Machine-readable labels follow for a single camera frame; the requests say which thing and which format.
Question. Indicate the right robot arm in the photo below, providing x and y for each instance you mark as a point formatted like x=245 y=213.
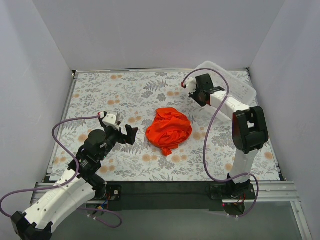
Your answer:
x=249 y=130

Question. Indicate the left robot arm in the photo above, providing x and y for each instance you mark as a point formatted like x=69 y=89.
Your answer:
x=78 y=184

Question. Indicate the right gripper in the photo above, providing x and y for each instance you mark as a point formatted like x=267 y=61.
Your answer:
x=198 y=94

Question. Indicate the aluminium frame rail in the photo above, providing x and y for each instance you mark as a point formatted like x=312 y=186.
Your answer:
x=267 y=191

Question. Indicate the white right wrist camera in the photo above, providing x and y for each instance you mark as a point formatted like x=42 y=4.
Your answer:
x=189 y=85

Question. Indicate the white plastic basket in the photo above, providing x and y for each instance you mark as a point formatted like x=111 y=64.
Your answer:
x=239 y=83

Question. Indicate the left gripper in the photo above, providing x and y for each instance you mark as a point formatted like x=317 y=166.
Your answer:
x=122 y=136

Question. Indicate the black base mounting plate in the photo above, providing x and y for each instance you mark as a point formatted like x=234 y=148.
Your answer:
x=168 y=195

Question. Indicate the orange t shirt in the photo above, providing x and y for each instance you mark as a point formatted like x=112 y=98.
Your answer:
x=169 y=129

